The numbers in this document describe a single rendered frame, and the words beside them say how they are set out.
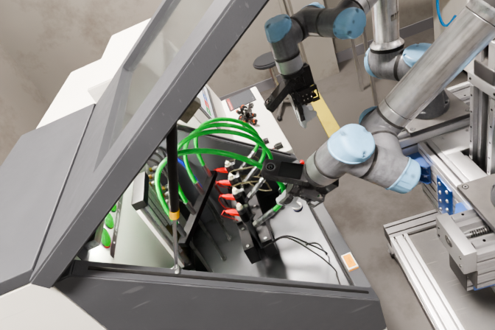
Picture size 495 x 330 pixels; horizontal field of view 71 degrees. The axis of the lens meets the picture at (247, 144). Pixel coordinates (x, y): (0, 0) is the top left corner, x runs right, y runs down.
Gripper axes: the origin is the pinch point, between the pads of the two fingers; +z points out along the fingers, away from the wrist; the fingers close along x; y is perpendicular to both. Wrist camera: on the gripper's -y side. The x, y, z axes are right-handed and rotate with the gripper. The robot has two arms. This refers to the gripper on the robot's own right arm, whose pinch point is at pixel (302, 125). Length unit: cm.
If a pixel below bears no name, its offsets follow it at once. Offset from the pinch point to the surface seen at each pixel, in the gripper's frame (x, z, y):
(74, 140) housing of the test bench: -1, -27, -63
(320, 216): -14.1, 27.6, -6.1
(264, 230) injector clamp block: -12.5, 24.6, -25.1
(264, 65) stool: 212, 67, 20
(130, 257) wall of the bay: -29, -4, -57
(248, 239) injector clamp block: -13.2, 24.6, -31.3
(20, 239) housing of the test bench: -37, -27, -67
